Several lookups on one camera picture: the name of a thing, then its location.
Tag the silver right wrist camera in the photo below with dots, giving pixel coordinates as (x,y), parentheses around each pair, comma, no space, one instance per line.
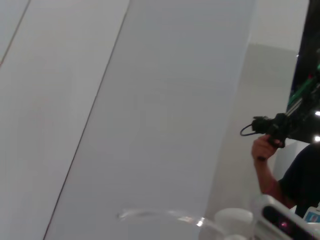
(277,220)

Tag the clear white glasses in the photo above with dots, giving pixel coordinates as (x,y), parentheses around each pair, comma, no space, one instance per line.
(160,214)

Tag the person's bare hand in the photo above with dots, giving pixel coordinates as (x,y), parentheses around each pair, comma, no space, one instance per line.
(262,150)

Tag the small blue white box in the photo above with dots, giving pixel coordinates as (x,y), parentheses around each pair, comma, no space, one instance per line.
(312,217)

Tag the person in dark shirt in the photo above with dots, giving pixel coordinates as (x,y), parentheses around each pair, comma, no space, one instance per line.
(305,180)

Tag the person's bare forearm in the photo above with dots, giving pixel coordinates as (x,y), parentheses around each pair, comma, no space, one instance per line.
(267,180)

